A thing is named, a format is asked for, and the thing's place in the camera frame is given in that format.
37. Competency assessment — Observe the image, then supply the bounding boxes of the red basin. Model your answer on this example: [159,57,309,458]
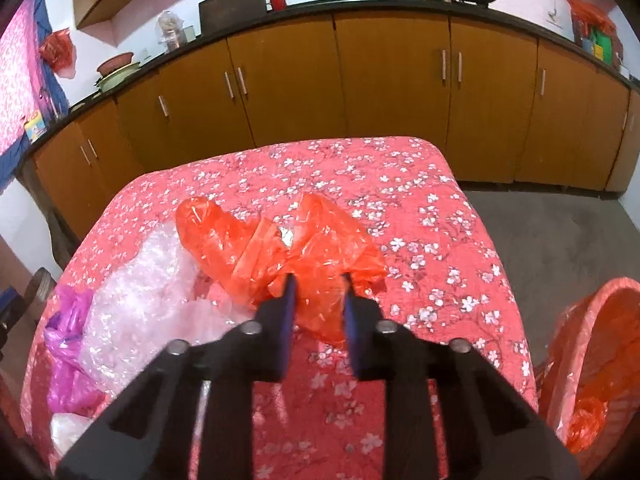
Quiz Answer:
[96,52,134,77]

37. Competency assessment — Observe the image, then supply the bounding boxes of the purple plastic bag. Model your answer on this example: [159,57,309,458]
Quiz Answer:
[43,284,104,417]

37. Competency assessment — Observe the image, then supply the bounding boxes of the red bag on counter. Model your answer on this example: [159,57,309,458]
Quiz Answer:
[567,0,617,36]

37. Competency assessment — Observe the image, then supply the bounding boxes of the dark cutting board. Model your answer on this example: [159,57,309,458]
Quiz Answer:
[198,0,267,36]

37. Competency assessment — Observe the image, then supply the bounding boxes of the lower wooden cabinets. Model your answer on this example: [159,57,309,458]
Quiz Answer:
[21,10,639,238]

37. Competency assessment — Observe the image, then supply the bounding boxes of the bubble wrap sheet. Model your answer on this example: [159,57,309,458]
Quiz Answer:
[78,221,253,398]

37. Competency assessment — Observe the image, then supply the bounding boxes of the pink door curtain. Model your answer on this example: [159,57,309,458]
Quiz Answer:
[1,0,70,188]

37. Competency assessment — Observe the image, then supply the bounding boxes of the clear plastic bag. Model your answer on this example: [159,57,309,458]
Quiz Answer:
[50,413,92,457]

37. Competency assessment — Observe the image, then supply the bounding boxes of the red lined waste basket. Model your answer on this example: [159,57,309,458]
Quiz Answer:
[536,278,639,476]

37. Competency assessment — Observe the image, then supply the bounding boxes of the jar in plastic bag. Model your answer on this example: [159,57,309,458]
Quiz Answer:
[156,10,186,52]

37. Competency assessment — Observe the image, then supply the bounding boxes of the hanging red bag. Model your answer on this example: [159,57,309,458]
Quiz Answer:
[39,28,77,79]

